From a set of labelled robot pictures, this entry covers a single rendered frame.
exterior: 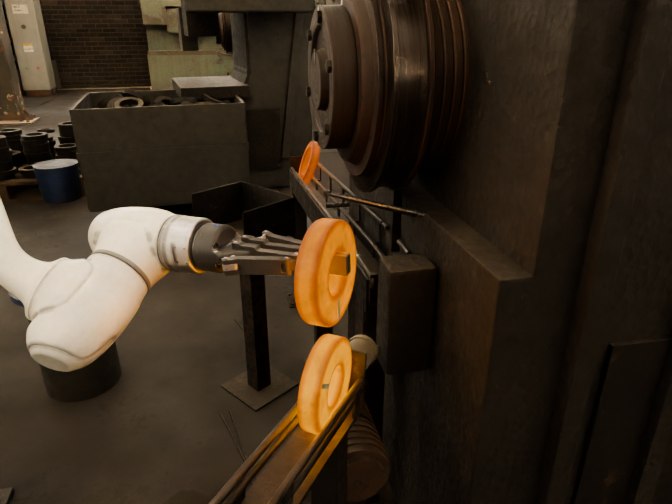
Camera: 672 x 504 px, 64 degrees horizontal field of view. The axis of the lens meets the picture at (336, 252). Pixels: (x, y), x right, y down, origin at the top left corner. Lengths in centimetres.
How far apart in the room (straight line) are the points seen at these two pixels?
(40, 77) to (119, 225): 987
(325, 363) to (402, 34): 56
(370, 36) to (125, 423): 147
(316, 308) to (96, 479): 124
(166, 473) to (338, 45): 130
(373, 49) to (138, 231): 50
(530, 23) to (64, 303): 76
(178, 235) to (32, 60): 995
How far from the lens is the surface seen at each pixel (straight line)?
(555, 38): 82
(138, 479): 180
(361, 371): 93
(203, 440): 186
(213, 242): 81
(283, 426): 82
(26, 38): 1072
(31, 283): 86
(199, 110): 353
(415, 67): 98
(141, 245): 87
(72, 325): 81
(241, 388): 203
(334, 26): 106
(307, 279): 70
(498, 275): 86
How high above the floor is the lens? 123
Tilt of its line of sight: 24 degrees down
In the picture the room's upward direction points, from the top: straight up
